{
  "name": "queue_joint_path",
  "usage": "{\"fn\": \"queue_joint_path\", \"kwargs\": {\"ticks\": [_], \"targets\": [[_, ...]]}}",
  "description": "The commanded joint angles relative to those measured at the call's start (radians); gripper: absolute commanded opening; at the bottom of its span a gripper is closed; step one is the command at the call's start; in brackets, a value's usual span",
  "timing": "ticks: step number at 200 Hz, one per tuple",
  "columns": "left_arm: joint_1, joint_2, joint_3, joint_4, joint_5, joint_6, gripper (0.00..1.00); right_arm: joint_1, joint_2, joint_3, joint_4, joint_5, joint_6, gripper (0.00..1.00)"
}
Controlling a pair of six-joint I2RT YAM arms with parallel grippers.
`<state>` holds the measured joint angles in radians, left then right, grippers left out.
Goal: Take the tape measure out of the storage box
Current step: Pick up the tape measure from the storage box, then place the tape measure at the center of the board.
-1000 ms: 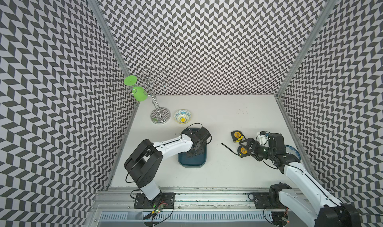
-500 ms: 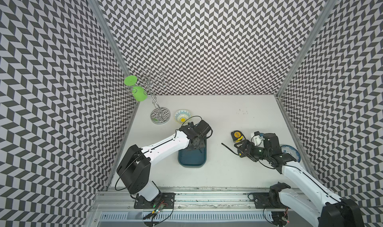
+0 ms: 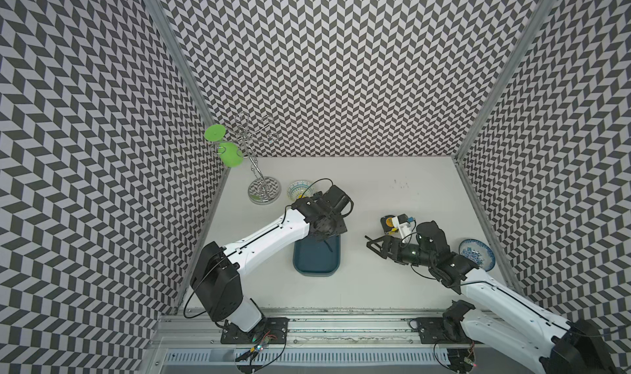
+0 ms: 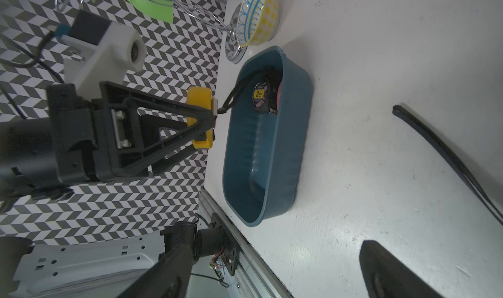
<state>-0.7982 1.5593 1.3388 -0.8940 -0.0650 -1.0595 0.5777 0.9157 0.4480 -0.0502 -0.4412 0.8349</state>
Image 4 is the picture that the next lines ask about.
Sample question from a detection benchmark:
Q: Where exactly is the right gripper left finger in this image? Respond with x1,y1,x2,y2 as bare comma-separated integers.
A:
118,244,193,298

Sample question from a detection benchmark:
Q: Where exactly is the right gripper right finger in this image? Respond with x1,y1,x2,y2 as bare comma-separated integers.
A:
359,240,441,298

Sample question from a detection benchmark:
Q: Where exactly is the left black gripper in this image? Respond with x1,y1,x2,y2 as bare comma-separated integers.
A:
46,81,216,184

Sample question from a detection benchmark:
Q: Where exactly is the yellow square tape measure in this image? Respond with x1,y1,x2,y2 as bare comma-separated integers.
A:
186,68,276,150

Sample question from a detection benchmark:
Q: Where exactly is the teal plastic storage box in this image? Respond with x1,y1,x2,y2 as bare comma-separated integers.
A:
223,46,314,227

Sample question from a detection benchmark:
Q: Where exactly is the small black tape measure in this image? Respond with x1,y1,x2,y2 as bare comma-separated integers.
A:
252,79,281,115

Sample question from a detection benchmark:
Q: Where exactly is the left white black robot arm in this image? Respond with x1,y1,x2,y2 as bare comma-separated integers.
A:
1,81,215,297

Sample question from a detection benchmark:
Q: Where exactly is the pink tape measure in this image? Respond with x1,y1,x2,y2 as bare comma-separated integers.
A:
276,81,283,113

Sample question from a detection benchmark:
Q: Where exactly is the yellow patterned small bowl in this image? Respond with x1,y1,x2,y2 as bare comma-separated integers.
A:
236,0,280,47

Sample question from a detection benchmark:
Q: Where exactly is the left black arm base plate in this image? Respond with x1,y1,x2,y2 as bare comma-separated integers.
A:
193,212,241,277

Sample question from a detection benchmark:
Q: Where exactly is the aluminium front rail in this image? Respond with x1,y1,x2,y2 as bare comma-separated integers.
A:
199,188,292,297

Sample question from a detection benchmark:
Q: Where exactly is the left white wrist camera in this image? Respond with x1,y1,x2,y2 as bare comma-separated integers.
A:
54,10,147,100

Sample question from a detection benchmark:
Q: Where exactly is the chrome wire cup stand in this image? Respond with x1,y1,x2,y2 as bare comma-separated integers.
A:
54,0,247,64

